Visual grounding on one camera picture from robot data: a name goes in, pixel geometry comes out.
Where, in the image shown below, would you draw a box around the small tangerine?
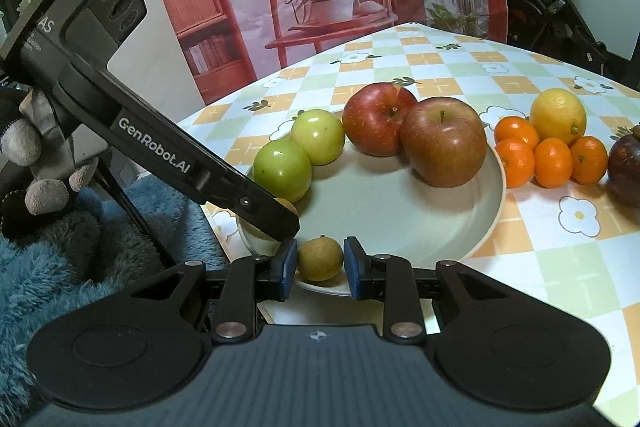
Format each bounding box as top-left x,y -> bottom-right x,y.
494,117 -> 541,151
570,135 -> 609,186
533,137 -> 574,189
495,138 -> 536,189

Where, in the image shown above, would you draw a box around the yellow lemon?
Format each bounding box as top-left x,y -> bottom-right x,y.
529,88 -> 587,146

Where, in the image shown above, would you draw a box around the dark red apple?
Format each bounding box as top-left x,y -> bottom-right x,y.
342,83 -> 418,158

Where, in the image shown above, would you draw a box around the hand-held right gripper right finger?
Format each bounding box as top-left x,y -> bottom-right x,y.
343,236 -> 506,343

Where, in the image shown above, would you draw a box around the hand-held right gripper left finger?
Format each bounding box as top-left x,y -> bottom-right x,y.
127,238 -> 299,343

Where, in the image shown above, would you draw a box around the blue fluffy blanket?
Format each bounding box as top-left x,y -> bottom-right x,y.
0,177 -> 231,413

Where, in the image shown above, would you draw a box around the person's left hand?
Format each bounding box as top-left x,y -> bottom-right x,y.
0,87 -> 101,238

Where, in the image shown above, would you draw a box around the round green fruit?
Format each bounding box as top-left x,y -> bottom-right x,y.
290,109 -> 347,166
252,139 -> 313,204

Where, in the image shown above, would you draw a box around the large mottled red apple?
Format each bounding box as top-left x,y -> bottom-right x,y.
400,97 -> 487,188

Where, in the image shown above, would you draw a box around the beige plate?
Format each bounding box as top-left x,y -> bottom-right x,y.
236,109 -> 507,298

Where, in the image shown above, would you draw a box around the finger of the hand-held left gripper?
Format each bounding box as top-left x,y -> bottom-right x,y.
235,179 -> 301,242

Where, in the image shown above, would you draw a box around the mangosteen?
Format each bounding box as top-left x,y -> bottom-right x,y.
607,125 -> 640,208

